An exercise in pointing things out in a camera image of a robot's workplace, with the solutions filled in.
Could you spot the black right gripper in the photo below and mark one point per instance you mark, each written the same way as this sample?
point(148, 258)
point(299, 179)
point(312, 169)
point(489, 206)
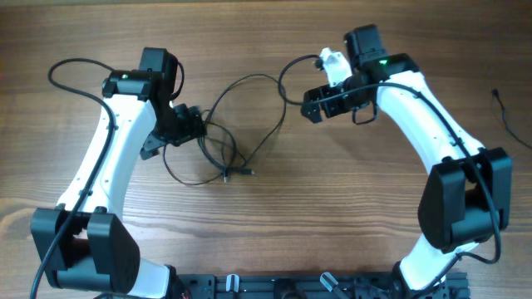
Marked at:
point(317, 104)

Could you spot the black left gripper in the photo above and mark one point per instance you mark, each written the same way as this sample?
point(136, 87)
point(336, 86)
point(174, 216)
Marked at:
point(162, 142)

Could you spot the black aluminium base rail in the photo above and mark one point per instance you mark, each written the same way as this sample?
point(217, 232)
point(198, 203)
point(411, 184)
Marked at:
point(362, 285)

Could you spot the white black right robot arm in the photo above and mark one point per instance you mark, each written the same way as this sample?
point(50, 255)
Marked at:
point(466, 200)

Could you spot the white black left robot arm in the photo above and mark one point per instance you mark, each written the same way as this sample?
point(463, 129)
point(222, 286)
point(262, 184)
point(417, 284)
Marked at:
point(82, 242)

